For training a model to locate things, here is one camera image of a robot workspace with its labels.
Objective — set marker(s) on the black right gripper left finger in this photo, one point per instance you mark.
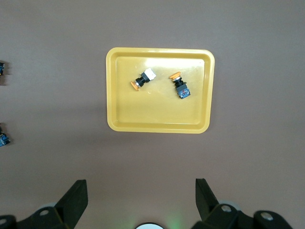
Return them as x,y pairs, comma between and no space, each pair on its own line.
69,210

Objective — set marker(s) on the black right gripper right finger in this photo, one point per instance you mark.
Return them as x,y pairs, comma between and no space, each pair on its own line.
209,212

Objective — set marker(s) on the yellow push button switch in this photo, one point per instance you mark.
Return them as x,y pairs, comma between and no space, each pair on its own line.
144,78
182,90

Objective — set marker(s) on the yellow plastic tray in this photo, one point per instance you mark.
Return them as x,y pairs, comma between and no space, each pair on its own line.
155,112

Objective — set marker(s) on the brown table cover mat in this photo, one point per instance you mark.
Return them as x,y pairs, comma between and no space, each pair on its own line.
47,35

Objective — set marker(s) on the red push button switch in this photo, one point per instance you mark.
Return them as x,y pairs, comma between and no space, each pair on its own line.
1,68
3,139

